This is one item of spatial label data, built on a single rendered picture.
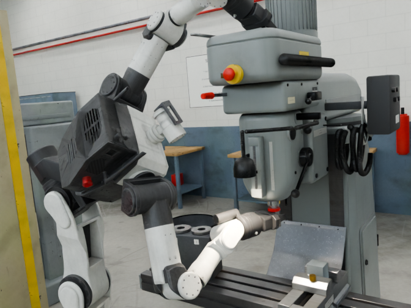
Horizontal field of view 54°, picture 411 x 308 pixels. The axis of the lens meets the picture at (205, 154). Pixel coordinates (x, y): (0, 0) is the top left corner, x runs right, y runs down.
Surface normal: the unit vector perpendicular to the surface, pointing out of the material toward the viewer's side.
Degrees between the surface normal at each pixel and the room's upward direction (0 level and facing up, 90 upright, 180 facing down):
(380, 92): 90
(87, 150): 64
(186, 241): 90
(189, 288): 70
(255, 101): 90
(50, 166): 90
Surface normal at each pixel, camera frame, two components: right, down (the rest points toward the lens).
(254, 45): -0.48, 0.16
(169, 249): 0.57, -0.28
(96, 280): 0.90, -0.17
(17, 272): 0.82, 0.02
